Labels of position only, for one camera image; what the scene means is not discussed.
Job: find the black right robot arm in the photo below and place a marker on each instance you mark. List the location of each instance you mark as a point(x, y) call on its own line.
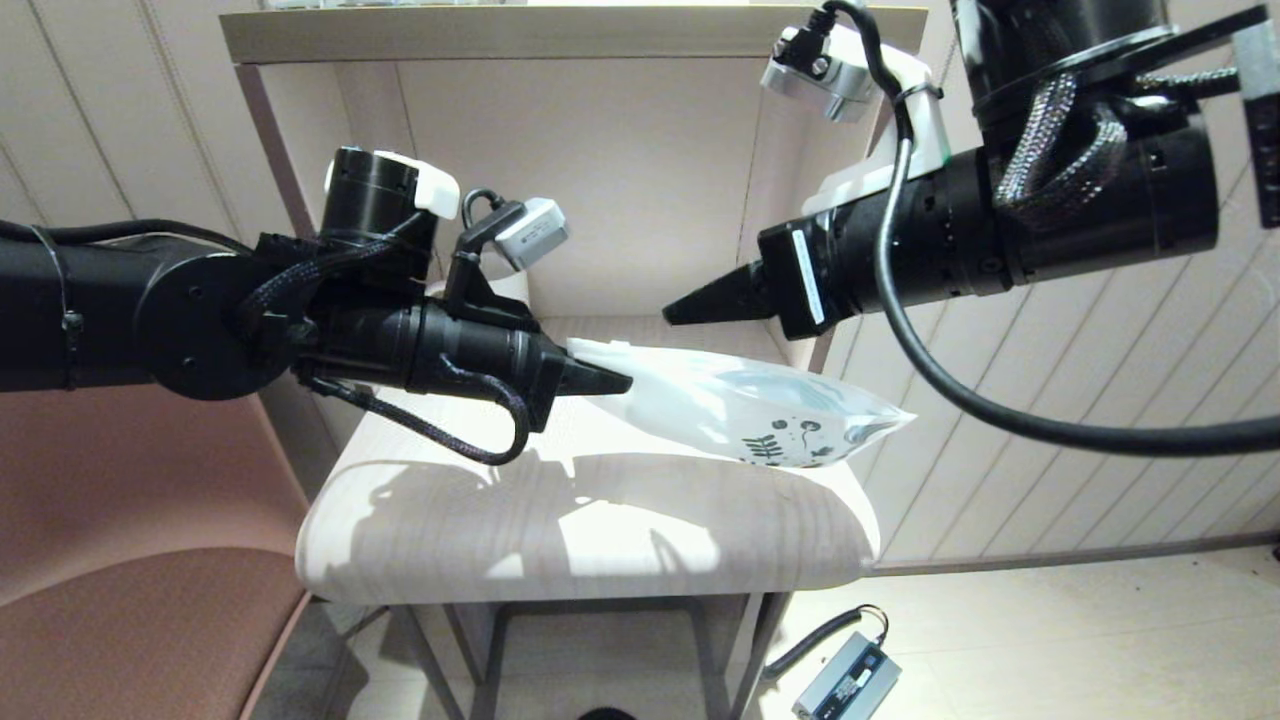
point(1150, 200)

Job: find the light wooden desk with hutch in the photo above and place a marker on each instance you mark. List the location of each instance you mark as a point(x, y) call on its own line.
point(600, 200)

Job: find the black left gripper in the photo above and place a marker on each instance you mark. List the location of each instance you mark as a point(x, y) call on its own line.
point(470, 345)

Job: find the grey power adapter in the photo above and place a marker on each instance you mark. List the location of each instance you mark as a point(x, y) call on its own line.
point(845, 685)

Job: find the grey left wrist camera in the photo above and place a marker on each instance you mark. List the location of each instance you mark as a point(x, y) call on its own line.
point(535, 232)

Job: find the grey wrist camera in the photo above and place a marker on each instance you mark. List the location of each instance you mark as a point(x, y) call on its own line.
point(830, 85)
point(535, 232)

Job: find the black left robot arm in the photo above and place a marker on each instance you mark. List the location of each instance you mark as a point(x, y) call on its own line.
point(90, 310)

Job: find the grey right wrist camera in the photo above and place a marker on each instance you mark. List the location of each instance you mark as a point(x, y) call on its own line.
point(830, 85)

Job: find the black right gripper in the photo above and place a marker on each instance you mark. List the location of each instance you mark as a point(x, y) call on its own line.
point(850, 260)

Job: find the white floral zip pouch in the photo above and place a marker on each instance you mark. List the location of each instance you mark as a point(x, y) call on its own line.
point(720, 400)

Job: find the brown upholstered chair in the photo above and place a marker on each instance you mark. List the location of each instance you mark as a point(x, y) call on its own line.
point(130, 600)

